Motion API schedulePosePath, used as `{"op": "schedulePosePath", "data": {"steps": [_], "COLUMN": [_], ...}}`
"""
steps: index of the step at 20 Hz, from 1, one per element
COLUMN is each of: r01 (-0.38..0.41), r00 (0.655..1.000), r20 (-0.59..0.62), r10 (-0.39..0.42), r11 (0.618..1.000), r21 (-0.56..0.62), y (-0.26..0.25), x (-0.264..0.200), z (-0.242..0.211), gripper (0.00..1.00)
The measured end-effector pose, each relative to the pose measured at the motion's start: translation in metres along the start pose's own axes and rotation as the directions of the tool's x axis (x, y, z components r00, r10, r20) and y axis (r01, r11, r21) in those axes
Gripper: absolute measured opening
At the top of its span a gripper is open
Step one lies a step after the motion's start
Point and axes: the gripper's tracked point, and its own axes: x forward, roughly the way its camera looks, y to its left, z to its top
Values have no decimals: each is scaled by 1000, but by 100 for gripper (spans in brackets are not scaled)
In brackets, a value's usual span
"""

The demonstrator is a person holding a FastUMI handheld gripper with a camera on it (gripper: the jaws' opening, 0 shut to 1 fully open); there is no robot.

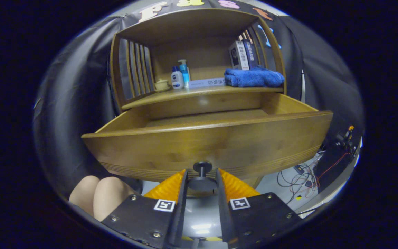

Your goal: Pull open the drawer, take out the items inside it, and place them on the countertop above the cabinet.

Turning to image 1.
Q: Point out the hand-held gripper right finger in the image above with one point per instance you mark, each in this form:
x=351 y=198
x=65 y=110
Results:
x=224 y=214

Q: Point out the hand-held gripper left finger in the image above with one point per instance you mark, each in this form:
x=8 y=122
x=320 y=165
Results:
x=178 y=214

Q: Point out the wooden countertop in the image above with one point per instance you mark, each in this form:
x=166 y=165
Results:
x=185 y=92

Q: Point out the wooden cabinet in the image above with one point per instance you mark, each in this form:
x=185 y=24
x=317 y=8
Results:
x=199 y=58

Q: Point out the person's bare knee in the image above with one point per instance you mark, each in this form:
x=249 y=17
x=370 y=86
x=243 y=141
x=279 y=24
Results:
x=111 y=197
x=83 y=193

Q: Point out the cream lidded teacup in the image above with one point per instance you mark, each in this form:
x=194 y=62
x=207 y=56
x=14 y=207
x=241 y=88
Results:
x=161 y=85

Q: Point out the white book lying flat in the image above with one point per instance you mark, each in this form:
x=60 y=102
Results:
x=206 y=83

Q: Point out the white bottle blue cap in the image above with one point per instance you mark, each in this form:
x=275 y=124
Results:
x=177 y=81

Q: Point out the blue folded towel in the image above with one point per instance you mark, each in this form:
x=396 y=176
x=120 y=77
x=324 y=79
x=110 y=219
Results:
x=254 y=77

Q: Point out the blue pump bottle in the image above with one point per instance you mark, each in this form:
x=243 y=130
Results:
x=185 y=74

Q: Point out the orange black tool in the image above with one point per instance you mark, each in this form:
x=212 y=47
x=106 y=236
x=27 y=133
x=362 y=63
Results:
x=346 y=136

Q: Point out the grey standing book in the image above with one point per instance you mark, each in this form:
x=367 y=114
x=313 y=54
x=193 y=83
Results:
x=238 y=55

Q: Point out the dark blue standing book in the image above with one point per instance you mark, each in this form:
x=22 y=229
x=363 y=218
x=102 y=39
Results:
x=251 y=52

